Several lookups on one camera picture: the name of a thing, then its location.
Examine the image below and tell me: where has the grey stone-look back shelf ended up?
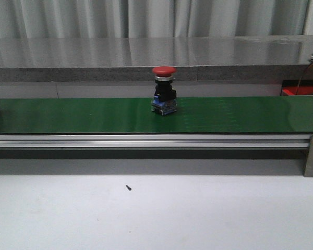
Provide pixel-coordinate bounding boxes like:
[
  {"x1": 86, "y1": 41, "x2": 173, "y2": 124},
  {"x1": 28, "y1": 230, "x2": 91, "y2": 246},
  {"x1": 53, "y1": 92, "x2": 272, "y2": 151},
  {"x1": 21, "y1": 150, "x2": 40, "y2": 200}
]
[{"x1": 0, "y1": 35, "x2": 313, "y2": 82}]

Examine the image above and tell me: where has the red plastic tray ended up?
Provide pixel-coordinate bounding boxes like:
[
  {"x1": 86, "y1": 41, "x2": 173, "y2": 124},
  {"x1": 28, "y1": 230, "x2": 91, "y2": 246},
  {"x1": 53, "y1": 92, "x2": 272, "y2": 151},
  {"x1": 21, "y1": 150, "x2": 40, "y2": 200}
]
[{"x1": 281, "y1": 80, "x2": 313, "y2": 96}]

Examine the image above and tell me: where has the green conveyor belt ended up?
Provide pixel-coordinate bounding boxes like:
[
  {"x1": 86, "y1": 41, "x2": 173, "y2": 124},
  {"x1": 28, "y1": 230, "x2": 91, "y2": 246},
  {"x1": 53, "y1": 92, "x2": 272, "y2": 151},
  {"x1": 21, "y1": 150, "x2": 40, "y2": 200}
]
[{"x1": 0, "y1": 96, "x2": 313, "y2": 134}]

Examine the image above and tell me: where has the grey curtain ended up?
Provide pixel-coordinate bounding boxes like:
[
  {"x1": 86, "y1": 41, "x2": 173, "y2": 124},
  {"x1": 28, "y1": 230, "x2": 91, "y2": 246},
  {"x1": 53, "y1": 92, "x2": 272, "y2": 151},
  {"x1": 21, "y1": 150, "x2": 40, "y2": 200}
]
[{"x1": 0, "y1": 0, "x2": 309, "y2": 39}]

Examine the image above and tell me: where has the aluminium conveyor side rail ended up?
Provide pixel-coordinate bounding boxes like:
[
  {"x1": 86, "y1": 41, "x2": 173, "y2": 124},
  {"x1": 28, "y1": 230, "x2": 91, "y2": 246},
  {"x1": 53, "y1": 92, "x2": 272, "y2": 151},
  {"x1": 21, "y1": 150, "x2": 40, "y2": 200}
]
[{"x1": 0, "y1": 134, "x2": 311, "y2": 148}]

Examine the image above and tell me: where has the red and black wire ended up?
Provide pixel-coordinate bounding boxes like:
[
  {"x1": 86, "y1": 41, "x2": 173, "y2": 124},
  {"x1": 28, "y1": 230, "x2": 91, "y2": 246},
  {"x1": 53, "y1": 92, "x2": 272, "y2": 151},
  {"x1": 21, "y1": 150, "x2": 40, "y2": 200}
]
[{"x1": 294, "y1": 48, "x2": 313, "y2": 96}]

